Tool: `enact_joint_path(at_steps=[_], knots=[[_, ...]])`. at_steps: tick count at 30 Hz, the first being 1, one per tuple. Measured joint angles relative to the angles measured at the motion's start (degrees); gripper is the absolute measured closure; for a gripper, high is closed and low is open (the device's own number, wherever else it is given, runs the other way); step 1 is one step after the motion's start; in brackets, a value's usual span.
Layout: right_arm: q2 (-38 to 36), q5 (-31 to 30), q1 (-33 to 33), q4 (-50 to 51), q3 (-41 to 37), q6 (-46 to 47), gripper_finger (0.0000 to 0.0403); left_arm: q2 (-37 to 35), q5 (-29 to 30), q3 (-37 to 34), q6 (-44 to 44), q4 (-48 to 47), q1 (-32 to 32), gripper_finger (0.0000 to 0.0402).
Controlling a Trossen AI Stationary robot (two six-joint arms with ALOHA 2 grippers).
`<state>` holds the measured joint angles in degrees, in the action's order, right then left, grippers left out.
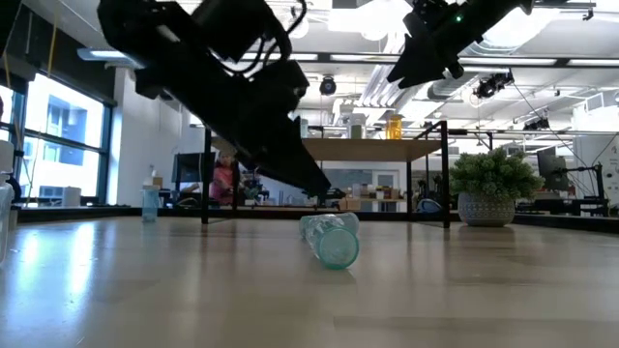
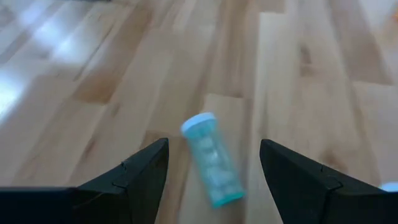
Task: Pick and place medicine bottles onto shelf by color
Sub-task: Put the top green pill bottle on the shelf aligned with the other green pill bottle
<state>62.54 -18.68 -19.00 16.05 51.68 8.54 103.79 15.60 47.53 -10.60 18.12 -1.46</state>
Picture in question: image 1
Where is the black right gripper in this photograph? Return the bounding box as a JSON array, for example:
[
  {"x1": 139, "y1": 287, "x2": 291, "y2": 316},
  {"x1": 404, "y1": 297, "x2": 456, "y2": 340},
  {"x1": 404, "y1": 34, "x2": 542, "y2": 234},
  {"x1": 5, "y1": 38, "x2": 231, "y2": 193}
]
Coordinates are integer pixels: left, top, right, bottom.
[{"x1": 386, "y1": 0, "x2": 486, "y2": 91}]

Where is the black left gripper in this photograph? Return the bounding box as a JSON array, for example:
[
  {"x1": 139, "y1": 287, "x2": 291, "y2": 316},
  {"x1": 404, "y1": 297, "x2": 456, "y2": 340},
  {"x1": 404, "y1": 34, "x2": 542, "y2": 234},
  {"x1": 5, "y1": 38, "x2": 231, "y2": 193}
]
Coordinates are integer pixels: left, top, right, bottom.
[{"x1": 98, "y1": 0, "x2": 334, "y2": 198}]

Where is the orange medicine bottle white cap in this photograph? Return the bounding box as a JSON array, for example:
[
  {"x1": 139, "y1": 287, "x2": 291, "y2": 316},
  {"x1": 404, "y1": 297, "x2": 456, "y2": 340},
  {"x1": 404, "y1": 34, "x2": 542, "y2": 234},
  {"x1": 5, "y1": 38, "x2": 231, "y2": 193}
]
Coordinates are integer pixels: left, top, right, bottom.
[{"x1": 385, "y1": 114, "x2": 404, "y2": 141}]

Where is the clear medicine bottle white cap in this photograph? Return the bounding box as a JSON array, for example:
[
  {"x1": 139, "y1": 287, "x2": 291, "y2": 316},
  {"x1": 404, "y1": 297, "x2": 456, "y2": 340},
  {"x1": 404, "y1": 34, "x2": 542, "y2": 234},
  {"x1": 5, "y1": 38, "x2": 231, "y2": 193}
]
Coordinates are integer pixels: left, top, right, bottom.
[
  {"x1": 0, "y1": 138, "x2": 16, "y2": 266},
  {"x1": 349, "y1": 112, "x2": 369, "y2": 141}
]

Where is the person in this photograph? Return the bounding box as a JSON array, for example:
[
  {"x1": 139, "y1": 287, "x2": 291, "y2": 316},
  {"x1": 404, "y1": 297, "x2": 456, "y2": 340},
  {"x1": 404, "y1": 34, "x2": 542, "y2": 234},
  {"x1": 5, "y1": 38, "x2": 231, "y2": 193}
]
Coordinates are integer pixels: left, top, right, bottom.
[{"x1": 208, "y1": 150, "x2": 239, "y2": 207}]

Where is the black ceiling spotlight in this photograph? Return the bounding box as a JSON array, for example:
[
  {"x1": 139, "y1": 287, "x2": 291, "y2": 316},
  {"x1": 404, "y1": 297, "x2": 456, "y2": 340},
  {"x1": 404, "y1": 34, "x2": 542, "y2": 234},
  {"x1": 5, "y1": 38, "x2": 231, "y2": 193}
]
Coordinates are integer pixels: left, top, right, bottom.
[{"x1": 318, "y1": 74, "x2": 339, "y2": 97}]

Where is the black monitor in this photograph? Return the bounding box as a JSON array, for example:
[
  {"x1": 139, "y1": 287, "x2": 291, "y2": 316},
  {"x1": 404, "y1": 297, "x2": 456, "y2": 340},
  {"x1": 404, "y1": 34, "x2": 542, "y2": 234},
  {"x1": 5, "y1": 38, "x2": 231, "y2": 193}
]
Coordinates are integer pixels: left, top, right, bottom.
[
  {"x1": 171, "y1": 152, "x2": 218, "y2": 185},
  {"x1": 536, "y1": 146, "x2": 571, "y2": 192}
]

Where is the long ceiling light strip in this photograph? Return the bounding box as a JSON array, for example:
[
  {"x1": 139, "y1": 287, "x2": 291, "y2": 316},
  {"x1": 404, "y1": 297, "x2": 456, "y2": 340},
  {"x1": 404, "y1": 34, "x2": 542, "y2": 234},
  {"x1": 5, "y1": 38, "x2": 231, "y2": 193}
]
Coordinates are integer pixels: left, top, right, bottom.
[{"x1": 76, "y1": 46, "x2": 619, "y2": 69}]

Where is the blue round object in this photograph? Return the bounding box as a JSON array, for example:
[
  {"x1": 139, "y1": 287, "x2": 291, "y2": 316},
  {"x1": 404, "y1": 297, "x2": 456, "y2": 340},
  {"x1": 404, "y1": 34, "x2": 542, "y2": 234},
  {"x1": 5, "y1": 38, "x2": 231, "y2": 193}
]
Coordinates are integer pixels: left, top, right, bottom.
[{"x1": 415, "y1": 197, "x2": 444, "y2": 215}]

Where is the green plant in grey pot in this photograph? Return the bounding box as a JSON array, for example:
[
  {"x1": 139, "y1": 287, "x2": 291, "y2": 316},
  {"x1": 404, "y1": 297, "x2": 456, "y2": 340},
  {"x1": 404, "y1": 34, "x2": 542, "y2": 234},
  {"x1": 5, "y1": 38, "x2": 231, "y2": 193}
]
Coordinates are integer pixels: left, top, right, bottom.
[{"x1": 448, "y1": 146, "x2": 545, "y2": 229}]

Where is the white cabinet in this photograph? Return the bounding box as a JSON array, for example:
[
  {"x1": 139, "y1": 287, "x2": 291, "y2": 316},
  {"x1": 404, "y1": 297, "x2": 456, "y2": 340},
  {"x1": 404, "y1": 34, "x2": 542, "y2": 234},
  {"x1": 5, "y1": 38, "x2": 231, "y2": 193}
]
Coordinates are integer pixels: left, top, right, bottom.
[{"x1": 38, "y1": 186, "x2": 83, "y2": 209}]

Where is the black rig fixture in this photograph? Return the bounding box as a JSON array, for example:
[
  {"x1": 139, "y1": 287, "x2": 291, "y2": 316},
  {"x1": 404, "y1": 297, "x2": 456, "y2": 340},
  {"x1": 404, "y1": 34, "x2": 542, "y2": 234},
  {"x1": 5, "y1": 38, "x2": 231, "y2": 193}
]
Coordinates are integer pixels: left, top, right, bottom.
[{"x1": 6, "y1": 172, "x2": 23, "y2": 228}]

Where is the silver ventilation duct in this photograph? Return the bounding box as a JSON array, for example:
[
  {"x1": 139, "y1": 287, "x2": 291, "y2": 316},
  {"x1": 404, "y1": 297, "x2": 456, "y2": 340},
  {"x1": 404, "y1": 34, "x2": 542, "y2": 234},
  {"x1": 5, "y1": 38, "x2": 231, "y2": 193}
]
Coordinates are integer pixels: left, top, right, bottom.
[{"x1": 427, "y1": 72, "x2": 478, "y2": 102}]

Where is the black ceiling camera cluster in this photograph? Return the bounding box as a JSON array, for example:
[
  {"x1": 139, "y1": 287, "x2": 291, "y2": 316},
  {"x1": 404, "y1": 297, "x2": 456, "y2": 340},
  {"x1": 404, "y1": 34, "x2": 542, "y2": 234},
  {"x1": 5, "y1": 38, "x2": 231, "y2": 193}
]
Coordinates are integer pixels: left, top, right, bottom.
[
  {"x1": 472, "y1": 71, "x2": 516, "y2": 101},
  {"x1": 521, "y1": 116, "x2": 552, "y2": 132}
]

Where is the wooden shelf black metal frame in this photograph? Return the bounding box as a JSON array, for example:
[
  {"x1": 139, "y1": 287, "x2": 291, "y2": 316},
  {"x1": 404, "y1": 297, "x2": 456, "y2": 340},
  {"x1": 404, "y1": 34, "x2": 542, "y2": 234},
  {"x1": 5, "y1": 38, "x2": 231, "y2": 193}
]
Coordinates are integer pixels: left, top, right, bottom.
[{"x1": 200, "y1": 119, "x2": 452, "y2": 230}]

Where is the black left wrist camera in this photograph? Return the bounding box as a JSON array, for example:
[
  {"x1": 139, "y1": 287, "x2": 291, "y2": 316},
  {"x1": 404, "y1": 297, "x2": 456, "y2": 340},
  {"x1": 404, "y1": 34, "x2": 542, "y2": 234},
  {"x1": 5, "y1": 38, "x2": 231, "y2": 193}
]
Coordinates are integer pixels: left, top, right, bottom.
[{"x1": 191, "y1": 0, "x2": 294, "y2": 65}]

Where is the black aluminium rig frame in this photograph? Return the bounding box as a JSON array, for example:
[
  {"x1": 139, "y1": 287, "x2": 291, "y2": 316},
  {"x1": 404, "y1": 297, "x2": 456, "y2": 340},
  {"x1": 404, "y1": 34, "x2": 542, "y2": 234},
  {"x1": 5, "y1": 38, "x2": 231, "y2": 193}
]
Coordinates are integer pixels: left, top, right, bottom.
[{"x1": 16, "y1": 205, "x2": 619, "y2": 235}]

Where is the yellow hanging strap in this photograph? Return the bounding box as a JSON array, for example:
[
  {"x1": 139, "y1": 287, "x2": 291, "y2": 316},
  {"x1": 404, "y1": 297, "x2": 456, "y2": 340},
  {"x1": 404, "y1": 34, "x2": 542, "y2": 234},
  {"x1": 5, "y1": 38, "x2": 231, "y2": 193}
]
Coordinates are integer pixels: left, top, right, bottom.
[{"x1": 46, "y1": 12, "x2": 62, "y2": 78}]

